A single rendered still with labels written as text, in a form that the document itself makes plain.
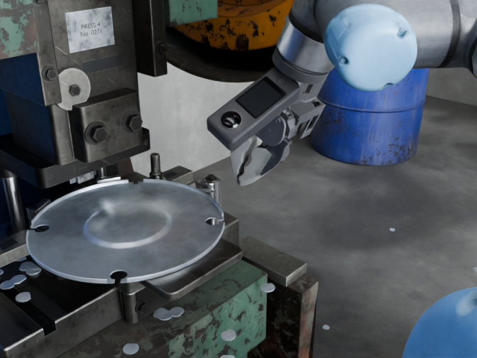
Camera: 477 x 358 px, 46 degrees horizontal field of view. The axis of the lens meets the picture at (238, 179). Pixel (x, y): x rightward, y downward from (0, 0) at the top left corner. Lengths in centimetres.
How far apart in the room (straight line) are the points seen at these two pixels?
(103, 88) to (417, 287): 154
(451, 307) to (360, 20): 32
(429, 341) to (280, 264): 74
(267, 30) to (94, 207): 42
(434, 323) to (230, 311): 69
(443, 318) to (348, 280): 182
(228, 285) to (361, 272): 123
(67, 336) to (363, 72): 55
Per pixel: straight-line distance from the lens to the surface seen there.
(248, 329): 100
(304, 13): 64
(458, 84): 412
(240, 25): 104
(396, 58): 53
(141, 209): 88
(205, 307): 90
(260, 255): 103
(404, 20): 54
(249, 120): 65
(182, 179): 106
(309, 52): 65
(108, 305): 87
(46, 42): 72
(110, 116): 80
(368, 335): 187
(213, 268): 75
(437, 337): 27
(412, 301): 204
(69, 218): 90
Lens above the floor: 121
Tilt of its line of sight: 26 degrees down
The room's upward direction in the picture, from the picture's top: straight up
